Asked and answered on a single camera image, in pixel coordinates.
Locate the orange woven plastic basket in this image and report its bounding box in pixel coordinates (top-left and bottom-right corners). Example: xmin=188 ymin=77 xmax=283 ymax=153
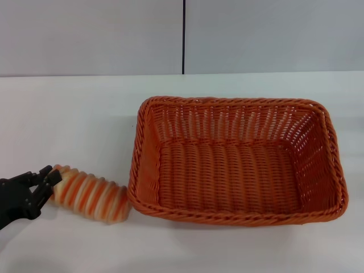
xmin=127 ymin=96 xmax=349 ymax=228

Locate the orange white striped bread roll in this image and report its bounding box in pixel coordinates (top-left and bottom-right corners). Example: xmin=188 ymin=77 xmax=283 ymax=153
xmin=48 ymin=164 xmax=131 ymax=226

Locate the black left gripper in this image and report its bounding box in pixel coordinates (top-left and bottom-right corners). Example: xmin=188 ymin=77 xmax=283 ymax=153
xmin=0 ymin=165 xmax=64 ymax=231

